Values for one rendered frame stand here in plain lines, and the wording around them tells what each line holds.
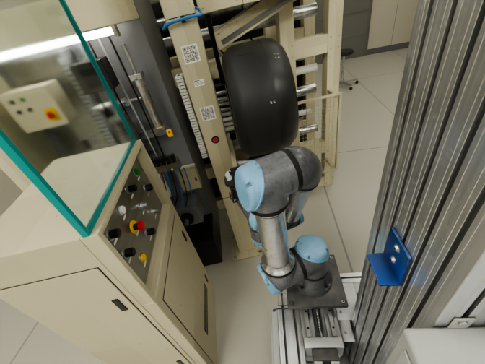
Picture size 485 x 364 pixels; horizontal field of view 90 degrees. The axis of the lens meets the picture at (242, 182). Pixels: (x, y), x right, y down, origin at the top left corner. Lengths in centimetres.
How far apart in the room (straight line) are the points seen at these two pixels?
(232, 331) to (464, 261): 158
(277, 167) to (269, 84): 65
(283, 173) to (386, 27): 661
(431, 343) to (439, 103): 35
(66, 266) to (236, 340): 122
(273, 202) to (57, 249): 58
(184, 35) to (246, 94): 38
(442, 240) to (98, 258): 78
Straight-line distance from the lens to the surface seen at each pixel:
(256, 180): 56
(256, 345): 179
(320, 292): 106
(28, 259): 89
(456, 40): 39
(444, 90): 40
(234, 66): 122
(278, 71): 120
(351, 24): 676
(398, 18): 715
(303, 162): 60
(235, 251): 212
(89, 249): 80
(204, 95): 133
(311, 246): 92
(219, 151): 146
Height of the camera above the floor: 169
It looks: 37 degrees down
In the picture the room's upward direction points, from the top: 13 degrees counter-clockwise
